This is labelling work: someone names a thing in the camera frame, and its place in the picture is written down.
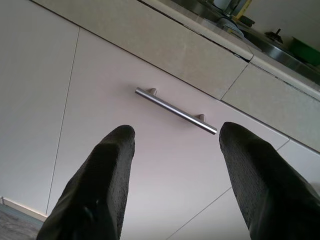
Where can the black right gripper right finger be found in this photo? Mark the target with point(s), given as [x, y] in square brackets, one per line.
[270, 195]

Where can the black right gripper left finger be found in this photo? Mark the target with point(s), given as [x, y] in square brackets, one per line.
[100, 187]

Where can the white cabinet door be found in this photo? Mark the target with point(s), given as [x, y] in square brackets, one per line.
[212, 225]
[30, 100]
[112, 87]

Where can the stainless steel double sink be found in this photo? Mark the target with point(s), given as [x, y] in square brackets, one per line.
[275, 51]

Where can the green plastic bowl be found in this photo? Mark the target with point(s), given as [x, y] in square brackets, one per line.
[305, 51]

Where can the black sink plug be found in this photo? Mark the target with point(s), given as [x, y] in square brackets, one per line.
[273, 36]

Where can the grey dish cloth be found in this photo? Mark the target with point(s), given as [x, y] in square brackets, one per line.
[231, 26]

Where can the small black block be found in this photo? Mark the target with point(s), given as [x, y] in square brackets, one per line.
[247, 21]

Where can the silver gooseneck spring faucet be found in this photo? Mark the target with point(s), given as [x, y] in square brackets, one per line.
[232, 6]

